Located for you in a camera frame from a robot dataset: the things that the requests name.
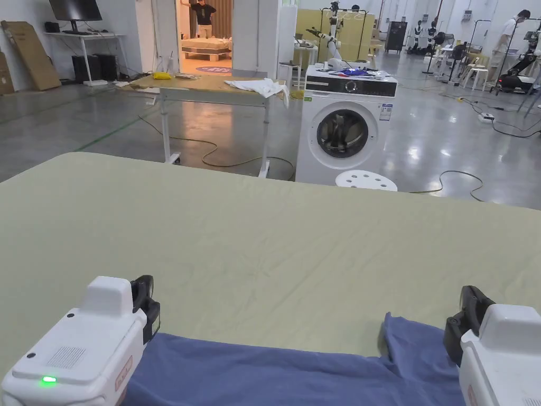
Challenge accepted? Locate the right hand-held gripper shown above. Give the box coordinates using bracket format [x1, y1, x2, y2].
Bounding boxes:
[443, 285, 541, 406]

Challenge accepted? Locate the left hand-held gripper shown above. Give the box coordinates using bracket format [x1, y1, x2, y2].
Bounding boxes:
[0, 274, 162, 406]

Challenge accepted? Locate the blue shirt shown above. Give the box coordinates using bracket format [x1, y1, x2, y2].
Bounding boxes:
[122, 312, 467, 406]

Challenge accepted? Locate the bed with pale green sheet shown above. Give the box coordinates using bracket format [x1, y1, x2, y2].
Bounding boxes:
[0, 151, 541, 406]

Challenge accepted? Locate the white round stool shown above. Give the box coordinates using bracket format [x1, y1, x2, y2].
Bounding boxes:
[335, 169, 398, 192]

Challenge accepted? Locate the white washing machine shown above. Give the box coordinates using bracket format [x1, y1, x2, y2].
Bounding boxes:
[295, 58, 399, 187]

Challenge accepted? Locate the white plastic stool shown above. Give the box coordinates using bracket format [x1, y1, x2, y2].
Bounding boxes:
[462, 63, 493, 92]

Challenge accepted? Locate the black robot on base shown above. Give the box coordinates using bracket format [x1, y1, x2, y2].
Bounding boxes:
[495, 16, 541, 95]

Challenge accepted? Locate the black computer tower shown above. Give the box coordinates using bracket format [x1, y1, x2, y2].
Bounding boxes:
[71, 53, 119, 84]

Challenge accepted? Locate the wooden table with white legs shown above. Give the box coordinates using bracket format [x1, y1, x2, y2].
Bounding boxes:
[128, 71, 293, 178]

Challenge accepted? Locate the brown cardboard sheet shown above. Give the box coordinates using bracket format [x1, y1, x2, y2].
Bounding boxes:
[0, 20, 62, 92]

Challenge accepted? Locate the white desk with monitor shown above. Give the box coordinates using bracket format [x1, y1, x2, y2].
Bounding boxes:
[44, 0, 127, 85]

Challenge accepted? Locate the white cloth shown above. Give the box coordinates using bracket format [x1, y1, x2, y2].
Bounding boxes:
[223, 78, 291, 109]

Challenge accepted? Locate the black cabinet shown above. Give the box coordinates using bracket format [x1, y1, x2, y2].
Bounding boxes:
[383, 20, 409, 54]

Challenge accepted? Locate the low bed with wooden base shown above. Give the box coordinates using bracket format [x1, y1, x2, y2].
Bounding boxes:
[181, 36, 233, 60]

